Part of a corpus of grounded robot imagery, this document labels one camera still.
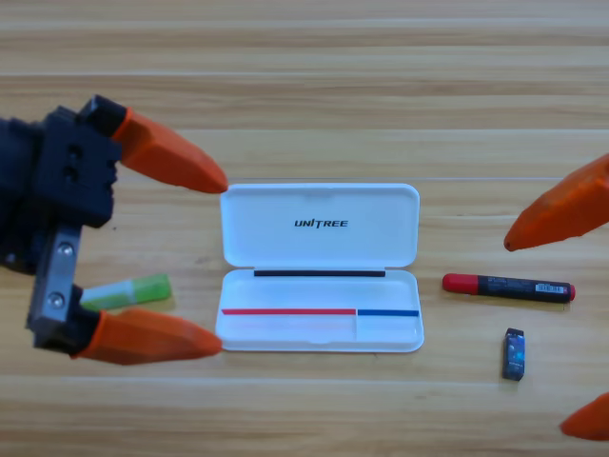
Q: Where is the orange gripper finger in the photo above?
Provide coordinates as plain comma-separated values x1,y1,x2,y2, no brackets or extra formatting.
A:
70,285,224,367
560,392,609,442
503,152,609,252

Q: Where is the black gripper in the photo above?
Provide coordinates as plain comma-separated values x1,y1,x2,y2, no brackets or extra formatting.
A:
0,94,229,356

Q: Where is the green highlighter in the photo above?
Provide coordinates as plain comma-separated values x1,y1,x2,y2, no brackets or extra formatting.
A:
79,273,172,313

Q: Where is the red and black marker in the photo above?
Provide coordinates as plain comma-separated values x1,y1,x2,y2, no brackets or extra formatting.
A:
442,272,577,304

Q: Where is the black eraser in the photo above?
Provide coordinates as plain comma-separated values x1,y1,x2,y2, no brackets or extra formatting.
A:
501,327,526,381

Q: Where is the white Unitree pencil case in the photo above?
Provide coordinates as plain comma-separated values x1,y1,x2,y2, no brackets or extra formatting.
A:
214,183,425,354

